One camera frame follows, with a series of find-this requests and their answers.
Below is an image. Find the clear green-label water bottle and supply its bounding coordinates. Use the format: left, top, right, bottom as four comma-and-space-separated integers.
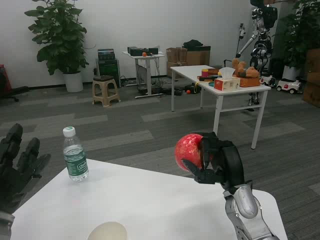
62, 126, 90, 183

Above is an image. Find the white table with metal legs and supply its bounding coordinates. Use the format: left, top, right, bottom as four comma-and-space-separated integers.
169, 64, 272, 150

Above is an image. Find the wooden crate stack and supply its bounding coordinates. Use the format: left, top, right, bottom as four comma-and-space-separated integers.
302, 48, 320, 108

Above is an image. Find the red panel object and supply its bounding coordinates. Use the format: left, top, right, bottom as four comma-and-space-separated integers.
0, 64, 12, 90

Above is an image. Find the open cardboard box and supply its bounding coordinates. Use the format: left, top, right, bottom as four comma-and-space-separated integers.
166, 47, 188, 78

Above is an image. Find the large potted plant, white pot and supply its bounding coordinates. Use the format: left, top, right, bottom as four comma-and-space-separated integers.
24, 0, 96, 93

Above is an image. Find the grey floor fan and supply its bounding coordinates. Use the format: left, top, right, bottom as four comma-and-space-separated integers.
136, 63, 148, 92

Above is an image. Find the beige plastic stool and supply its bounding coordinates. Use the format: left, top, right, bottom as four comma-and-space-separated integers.
91, 75, 121, 108

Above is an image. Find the white toy car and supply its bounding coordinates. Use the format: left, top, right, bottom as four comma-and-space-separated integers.
259, 74, 277, 88
276, 78, 305, 95

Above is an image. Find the red and white tissue box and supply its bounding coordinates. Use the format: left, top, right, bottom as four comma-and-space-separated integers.
213, 66, 241, 91

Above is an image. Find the brown teddy bear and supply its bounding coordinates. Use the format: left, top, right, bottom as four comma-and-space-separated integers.
231, 57, 261, 79

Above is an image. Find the black bag with yellow strap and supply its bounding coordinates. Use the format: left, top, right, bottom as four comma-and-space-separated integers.
184, 84, 201, 95

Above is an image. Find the black cloth bundle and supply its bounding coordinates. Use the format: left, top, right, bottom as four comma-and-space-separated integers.
182, 39, 204, 49

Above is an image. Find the large closed cardboard box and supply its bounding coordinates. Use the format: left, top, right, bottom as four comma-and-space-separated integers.
186, 45, 211, 66

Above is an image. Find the white standing desk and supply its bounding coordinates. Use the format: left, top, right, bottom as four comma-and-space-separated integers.
121, 50, 166, 99

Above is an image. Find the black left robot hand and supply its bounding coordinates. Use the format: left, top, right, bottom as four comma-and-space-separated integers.
0, 123, 52, 215

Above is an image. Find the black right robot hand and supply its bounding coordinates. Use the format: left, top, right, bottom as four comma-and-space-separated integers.
181, 131, 246, 189

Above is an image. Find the red apple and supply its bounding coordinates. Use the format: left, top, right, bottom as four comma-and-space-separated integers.
174, 133, 214, 173

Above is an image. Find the white paper cup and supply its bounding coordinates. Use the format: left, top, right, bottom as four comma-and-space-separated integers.
86, 221, 128, 240

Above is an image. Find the silver black humanoid robot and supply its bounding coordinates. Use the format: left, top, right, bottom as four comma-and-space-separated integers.
236, 0, 279, 76

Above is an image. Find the wide black device box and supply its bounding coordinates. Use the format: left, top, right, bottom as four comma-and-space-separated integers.
127, 46, 145, 56

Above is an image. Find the black equipment case stack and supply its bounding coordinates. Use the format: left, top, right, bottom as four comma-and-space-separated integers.
96, 48, 121, 88

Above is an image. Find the dark potted plant, white pot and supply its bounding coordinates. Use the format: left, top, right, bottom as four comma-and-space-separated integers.
277, 0, 320, 81

